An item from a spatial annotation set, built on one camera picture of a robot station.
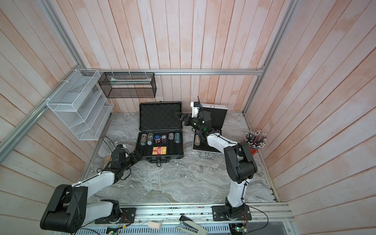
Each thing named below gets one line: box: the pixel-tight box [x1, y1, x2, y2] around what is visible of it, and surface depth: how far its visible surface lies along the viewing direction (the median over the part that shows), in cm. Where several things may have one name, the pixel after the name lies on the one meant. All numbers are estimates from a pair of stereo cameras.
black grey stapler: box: [176, 215, 209, 235], surface depth 71 cm
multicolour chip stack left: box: [140, 133, 148, 146], surface depth 100 cm
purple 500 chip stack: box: [161, 134, 167, 144], surface depth 102 cm
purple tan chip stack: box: [194, 134, 201, 146], surface depth 100 cm
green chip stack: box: [174, 132, 181, 144], surface depth 103 cm
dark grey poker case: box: [136, 100, 185, 164], surface depth 104 cm
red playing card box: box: [152, 146, 167, 156], surface depth 95 cm
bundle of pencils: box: [245, 129, 268, 149], surface depth 87 cm
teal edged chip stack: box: [145, 132, 154, 147], surface depth 102 cm
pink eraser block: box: [147, 221, 163, 230], surface depth 71 cm
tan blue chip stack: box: [168, 132, 175, 141], surface depth 103 cm
